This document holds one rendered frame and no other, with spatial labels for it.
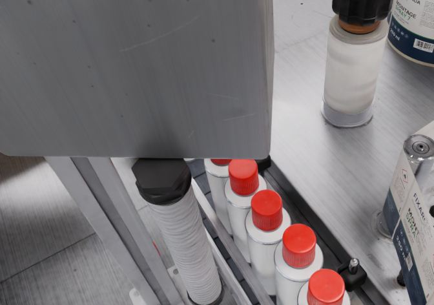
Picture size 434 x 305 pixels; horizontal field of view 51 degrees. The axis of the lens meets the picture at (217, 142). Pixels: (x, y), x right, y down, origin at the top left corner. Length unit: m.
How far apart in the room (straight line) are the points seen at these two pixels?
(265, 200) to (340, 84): 0.31
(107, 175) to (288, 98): 0.51
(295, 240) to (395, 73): 0.53
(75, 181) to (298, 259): 0.22
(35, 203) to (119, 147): 0.63
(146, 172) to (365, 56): 0.49
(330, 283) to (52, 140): 0.28
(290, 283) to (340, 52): 0.35
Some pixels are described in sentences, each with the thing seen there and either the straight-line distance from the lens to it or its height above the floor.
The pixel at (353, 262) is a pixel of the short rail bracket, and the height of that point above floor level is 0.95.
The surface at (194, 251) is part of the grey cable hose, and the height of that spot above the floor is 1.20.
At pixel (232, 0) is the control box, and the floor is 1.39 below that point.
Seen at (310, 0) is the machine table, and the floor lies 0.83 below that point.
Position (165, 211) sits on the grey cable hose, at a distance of 0.29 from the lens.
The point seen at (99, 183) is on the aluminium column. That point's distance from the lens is 0.44.
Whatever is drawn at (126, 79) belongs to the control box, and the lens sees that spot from 0.23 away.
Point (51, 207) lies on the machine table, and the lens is 0.88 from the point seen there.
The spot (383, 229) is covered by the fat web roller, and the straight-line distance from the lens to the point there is 0.70.
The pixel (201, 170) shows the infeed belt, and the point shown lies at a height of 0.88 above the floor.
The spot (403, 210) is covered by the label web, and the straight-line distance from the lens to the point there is 0.60.
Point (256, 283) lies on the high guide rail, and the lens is 0.58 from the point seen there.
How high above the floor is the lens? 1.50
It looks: 51 degrees down
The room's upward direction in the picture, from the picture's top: 11 degrees counter-clockwise
